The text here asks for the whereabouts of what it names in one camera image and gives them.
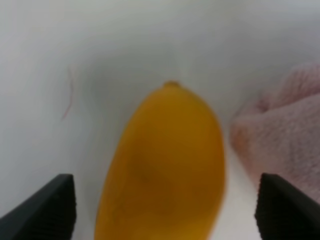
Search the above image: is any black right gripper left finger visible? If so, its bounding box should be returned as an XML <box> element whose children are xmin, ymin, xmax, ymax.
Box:
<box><xmin>0</xmin><ymin>174</ymin><xmax>76</xmax><ymax>240</ymax></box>

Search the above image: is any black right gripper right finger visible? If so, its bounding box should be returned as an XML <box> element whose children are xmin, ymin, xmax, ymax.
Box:
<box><xmin>254</xmin><ymin>173</ymin><xmax>320</xmax><ymax>240</ymax></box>

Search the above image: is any orange mango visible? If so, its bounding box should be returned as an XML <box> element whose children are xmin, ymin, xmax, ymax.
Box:
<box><xmin>94</xmin><ymin>81</ymin><xmax>226</xmax><ymax>240</ymax></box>

